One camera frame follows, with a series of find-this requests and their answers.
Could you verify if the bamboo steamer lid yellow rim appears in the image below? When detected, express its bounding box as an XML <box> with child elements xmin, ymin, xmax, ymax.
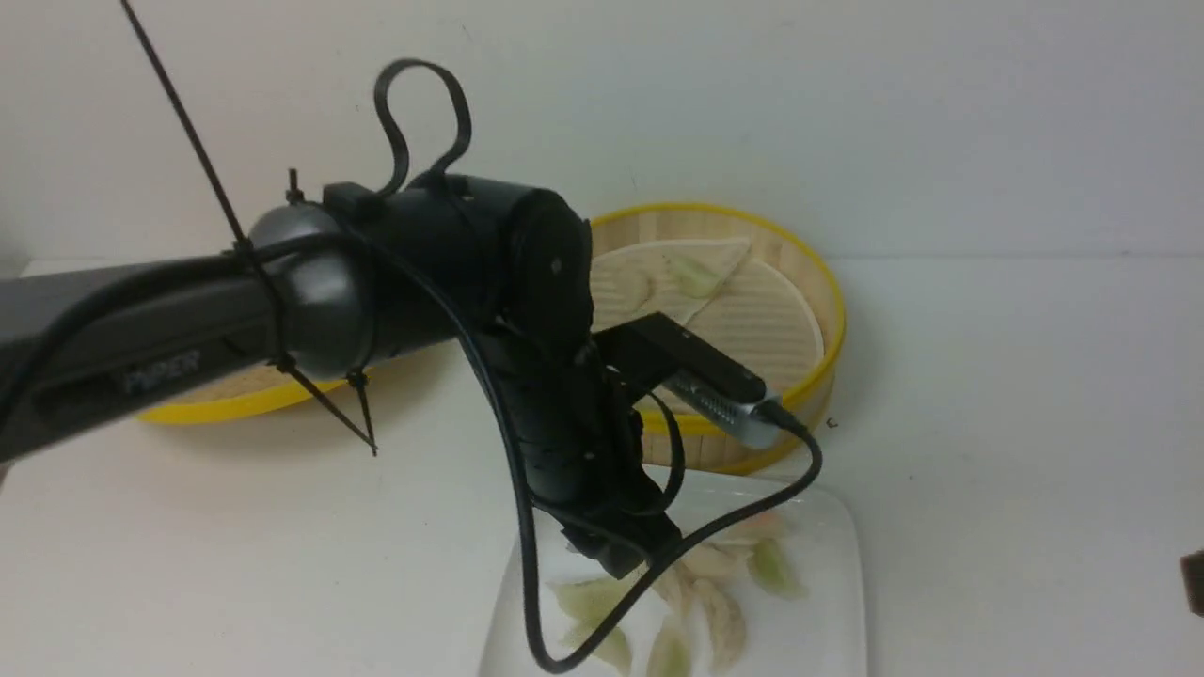
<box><xmin>138</xmin><ymin>366</ymin><xmax>312</xmax><ymax>426</ymax></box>

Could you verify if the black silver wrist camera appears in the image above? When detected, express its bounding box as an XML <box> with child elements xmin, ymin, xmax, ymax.
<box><xmin>594</xmin><ymin>312</ymin><xmax>792</xmax><ymax>449</ymax></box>

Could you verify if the green dumpling beside pink one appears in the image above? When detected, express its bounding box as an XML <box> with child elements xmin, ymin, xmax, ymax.
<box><xmin>746</xmin><ymin>538</ymin><xmax>807</xmax><ymax>600</ymax></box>

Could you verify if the green dumpling plate lower left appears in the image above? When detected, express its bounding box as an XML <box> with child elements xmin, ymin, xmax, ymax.
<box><xmin>561</xmin><ymin>620</ymin><xmax>633</xmax><ymax>677</ymax></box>

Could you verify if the white square plate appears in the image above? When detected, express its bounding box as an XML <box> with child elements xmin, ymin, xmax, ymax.
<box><xmin>476</xmin><ymin>471</ymin><xmax>868</xmax><ymax>676</ymax></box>

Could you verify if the white dumpling plate middle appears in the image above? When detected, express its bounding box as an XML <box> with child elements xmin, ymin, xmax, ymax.
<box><xmin>651</xmin><ymin>564</ymin><xmax>695</xmax><ymax>622</ymax></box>

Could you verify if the black camera cable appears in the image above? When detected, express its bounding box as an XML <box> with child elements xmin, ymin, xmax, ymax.
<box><xmin>329</xmin><ymin>230</ymin><xmax>824</xmax><ymax>675</ymax></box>

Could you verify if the pink dumpling on plate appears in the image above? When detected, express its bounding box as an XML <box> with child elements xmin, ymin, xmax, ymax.
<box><xmin>718</xmin><ymin>510</ymin><xmax>795</xmax><ymax>547</ymax></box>

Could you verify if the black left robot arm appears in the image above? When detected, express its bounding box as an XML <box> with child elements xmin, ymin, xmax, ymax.
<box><xmin>1</xmin><ymin>173</ymin><xmax>684</xmax><ymax>577</ymax></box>

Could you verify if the white steamer liner cloth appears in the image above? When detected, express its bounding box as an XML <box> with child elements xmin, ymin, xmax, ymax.
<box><xmin>590</xmin><ymin>237</ymin><xmax>826</xmax><ymax>393</ymax></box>

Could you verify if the bamboo steamer basket yellow rim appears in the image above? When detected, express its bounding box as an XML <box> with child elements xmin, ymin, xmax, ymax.
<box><xmin>591</xmin><ymin>204</ymin><xmax>846</xmax><ymax>428</ymax></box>

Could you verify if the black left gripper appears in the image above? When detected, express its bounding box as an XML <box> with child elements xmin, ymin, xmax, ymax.
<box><xmin>489</xmin><ymin>331</ymin><xmax>681</xmax><ymax>578</ymax></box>

